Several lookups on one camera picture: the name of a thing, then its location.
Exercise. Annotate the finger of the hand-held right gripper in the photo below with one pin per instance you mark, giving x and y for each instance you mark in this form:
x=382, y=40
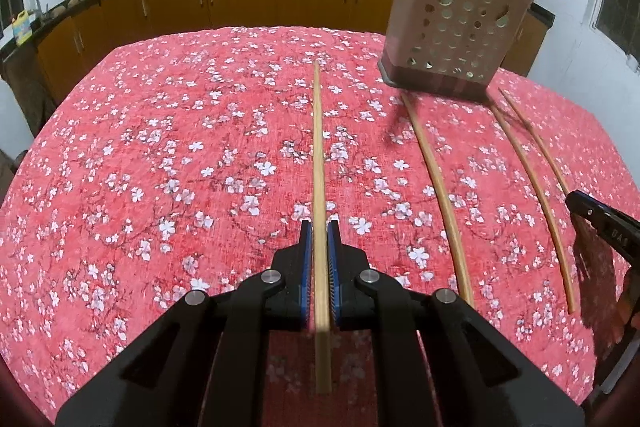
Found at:
x=615, y=232

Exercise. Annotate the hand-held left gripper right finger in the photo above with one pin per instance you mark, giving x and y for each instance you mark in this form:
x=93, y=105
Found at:
x=336, y=267

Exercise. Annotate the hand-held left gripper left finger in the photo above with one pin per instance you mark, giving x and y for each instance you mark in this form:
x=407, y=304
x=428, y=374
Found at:
x=305, y=267

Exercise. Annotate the wooden chopstick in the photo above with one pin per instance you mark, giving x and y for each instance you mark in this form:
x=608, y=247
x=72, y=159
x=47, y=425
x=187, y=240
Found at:
x=440, y=192
x=530, y=134
x=318, y=157
x=537, y=192

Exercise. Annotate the beige perforated chopstick holder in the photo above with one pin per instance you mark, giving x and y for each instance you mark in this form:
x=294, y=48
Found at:
x=465, y=37

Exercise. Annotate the red floral tablecloth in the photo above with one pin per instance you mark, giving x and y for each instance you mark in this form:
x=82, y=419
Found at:
x=150, y=157

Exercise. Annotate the barred window with wide sill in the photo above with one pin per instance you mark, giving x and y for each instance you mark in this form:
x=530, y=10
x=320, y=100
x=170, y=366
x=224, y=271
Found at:
x=620, y=7

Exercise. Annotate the yellow detergent bottle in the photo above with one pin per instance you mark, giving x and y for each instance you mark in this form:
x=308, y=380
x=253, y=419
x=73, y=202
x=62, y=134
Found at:
x=21, y=29

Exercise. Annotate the metal faucet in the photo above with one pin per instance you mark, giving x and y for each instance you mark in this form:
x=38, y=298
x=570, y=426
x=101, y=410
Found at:
x=36, y=2

